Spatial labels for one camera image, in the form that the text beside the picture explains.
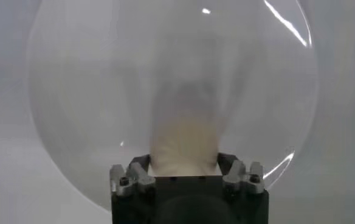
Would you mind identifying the white steamed baozi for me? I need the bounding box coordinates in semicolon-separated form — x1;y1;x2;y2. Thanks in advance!
149;115;221;177

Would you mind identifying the white round plate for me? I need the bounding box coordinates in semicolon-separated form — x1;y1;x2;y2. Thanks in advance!
27;0;320;214

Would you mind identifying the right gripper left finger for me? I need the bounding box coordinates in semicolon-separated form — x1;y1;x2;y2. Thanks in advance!
109;153;156;197

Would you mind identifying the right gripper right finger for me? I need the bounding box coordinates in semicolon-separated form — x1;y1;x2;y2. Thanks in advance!
216;152;265;195

